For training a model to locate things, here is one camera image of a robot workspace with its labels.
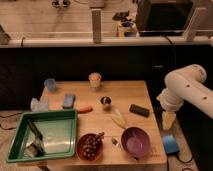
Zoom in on cup with orange contents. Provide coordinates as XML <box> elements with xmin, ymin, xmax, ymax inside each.
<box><xmin>89</xmin><ymin>72</ymin><xmax>101</xmax><ymax>88</ymax></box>

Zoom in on wooden table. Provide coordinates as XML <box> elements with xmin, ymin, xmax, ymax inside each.
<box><xmin>24</xmin><ymin>81</ymin><xmax>167</xmax><ymax>171</ymax></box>

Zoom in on blue sponge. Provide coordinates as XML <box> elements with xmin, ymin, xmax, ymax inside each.
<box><xmin>62</xmin><ymin>94</ymin><xmax>75</xmax><ymax>108</ymax></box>

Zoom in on blue plastic cup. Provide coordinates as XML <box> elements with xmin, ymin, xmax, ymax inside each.
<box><xmin>44</xmin><ymin>78</ymin><xmax>57</xmax><ymax>93</ymax></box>

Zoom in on green plastic tray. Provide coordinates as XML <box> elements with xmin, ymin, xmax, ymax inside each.
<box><xmin>7</xmin><ymin>109</ymin><xmax>78</xmax><ymax>163</ymax></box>

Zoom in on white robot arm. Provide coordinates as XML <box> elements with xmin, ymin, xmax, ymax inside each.
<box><xmin>157</xmin><ymin>64</ymin><xmax>213</xmax><ymax>131</ymax></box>

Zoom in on grey metal post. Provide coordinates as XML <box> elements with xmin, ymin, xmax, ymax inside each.
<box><xmin>92</xmin><ymin>9</ymin><xmax>101</xmax><ymax>43</ymax></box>

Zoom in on blue foot pedal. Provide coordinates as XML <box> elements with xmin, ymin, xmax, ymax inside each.
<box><xmin>162</xmin><ymin>135</ymin><xmax>179</xmax><ymax>155</ymax></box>

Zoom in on orange carrot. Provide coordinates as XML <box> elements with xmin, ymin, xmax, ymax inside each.
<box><xmin>77</xmin><ymin>106</ymin><xmax>93</xmax><ymax>114</ymax></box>

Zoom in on purple bowl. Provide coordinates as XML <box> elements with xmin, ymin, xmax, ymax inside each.
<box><xmin>121</xmin><ymin>127</ymin><xmax>151</xmax><ymax>159</ymax></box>

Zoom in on black brush in tray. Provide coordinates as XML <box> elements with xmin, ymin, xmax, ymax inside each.
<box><xmin>25</xmin><ymin>119</ymin><xmax>45</xmax><ymax>158</ymax></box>

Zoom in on black monitor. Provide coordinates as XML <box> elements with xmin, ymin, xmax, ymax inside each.
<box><xmin>136</xmin><ymin>0</ymin><xmax>193</xmax><ymax>35</ymax></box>

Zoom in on small metal clip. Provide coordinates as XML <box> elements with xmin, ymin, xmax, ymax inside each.
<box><xmin>111</xmin><ymin>138</ymin><xmax>120</xmax><ymax>147</ymax></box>

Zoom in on black rectangular block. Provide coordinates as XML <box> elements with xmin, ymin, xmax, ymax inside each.
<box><xmin>129</xmin><ymin>104</ymin><xmax>149</xmax><ymax>117</ymax></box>

